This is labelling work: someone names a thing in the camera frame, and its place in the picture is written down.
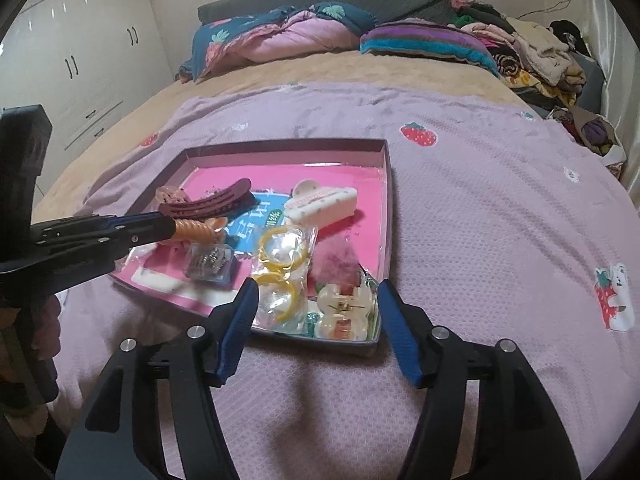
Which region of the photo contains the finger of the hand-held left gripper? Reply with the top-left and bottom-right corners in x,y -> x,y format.
37,220 -> 178,261
30,211 -> 168,241

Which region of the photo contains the striped pillow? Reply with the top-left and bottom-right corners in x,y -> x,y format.
360,20 -> 501,78

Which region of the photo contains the peach spiral hair tie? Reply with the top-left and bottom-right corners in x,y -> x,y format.
170,216 -> 228,246

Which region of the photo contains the pile of clothes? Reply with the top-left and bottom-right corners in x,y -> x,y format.
450,0 -> 588,106

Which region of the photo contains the brown banana hair clip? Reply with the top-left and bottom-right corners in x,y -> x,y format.
157,177 -> 256,221

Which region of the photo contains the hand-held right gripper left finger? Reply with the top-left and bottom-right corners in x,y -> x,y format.
55,277 -> 261,480

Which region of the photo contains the white hair clip clear packet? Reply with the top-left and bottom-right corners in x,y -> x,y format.
284,180 -> 358,222

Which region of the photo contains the cream curtain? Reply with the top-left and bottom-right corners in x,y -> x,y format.
585,0 -> 640,201

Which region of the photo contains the blue printed card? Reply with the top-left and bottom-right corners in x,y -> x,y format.
225,191 -> 293,261

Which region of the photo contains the bag filled with clothes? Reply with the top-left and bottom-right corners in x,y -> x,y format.
547,105 -> 626,181

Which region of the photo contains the floral pink and blue quilt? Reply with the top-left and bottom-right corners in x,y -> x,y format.
177,2 -> 376,83

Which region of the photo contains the pink fluffy hair accessory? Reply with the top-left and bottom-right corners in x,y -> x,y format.
307,240 -> 363,286

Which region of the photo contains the bag of yellow rings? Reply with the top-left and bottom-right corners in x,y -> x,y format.
250,225 -> 321,333

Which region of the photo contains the white wardrobe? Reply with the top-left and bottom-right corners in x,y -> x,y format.
0,0 -> 171,186

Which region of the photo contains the purple strawberry print blanket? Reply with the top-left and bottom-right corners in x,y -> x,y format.
30,82 -> 640,480

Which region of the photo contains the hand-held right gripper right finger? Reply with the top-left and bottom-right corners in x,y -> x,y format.
377,279 -> 581,480

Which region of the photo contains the brown cardboard tray pink lining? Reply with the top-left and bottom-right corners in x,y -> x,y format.
107,139 -> 396,358

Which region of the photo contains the small white packet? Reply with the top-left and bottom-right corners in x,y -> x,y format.
132,266 -> 187,295

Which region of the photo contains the black wall cable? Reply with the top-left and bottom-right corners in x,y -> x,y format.
517,0 -> 583,18

